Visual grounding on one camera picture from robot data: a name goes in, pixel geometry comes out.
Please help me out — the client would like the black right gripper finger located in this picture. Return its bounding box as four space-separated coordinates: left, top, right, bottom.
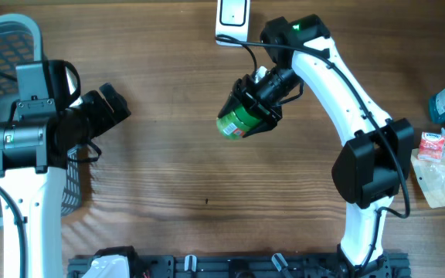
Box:
242 118 277 138
217 93 241 118

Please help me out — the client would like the green lid jar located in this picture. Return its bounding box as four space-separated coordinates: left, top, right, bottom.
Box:
216 104 261 140

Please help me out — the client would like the red tissue packet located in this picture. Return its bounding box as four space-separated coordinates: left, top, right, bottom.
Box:
417 132 445 162

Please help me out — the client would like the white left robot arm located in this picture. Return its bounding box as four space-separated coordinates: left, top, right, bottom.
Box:
0 60 131 277

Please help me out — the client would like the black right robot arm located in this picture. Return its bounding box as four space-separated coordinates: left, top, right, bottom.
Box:
216 15 414 277

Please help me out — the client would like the white barcode scanner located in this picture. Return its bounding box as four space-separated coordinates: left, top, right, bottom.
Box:
215 0 250 41

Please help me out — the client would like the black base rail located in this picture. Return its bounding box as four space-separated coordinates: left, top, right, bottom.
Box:
66 246 413 278

